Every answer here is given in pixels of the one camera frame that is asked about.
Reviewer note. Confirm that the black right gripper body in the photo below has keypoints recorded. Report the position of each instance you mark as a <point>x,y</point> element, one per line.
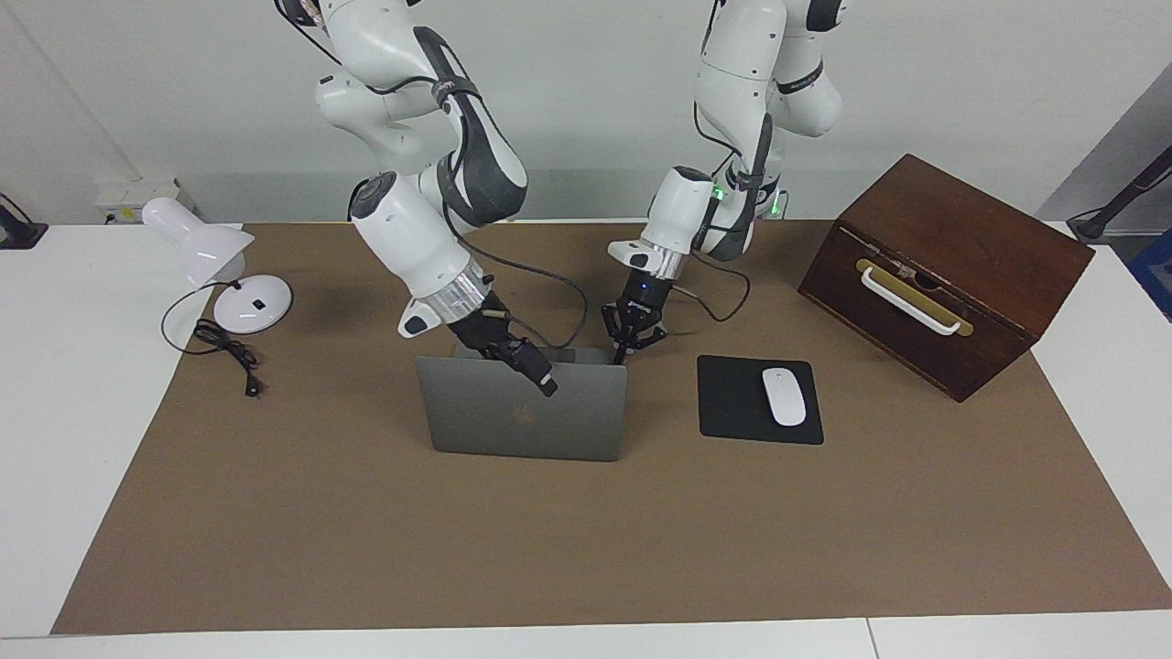
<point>485,329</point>

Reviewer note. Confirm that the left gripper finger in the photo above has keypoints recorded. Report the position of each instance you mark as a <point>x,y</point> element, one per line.
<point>615,331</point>
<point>652,334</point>

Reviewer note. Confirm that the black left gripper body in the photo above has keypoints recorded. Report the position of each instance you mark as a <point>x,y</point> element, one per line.
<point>643,297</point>

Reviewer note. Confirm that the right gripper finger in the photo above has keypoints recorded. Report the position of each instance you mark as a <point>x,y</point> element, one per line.
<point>538,371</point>
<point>504,355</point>

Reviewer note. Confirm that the silver laptop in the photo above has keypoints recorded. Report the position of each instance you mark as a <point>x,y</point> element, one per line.
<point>522,421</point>

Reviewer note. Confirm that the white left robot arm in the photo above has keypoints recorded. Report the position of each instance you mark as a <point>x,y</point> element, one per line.
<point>742,73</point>

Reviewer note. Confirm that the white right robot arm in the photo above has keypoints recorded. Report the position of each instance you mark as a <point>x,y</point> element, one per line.
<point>412,238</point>

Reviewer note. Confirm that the black mouse pad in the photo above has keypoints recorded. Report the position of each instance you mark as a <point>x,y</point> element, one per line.
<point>728,403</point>

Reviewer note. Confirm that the white computer mouse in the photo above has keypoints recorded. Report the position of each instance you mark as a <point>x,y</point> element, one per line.
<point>784,396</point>

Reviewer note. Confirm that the brown table mat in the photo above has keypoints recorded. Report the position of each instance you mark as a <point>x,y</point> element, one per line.
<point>586,549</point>

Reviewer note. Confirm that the white desk lamp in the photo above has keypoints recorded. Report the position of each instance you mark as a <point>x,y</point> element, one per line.
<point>197,238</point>

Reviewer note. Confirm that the dark wooden box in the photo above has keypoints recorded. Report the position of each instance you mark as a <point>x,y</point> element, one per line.
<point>989,247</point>

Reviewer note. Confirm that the black stand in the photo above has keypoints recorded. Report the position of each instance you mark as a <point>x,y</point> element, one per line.
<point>1122,197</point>

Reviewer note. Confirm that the blue crate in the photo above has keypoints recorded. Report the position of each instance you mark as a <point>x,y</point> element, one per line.
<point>1155,275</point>

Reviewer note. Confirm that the white wall socket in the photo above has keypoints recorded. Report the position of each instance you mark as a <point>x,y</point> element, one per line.
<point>128,194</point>

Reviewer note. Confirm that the black clamp mount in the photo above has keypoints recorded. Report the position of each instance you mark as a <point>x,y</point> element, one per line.
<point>18,233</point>

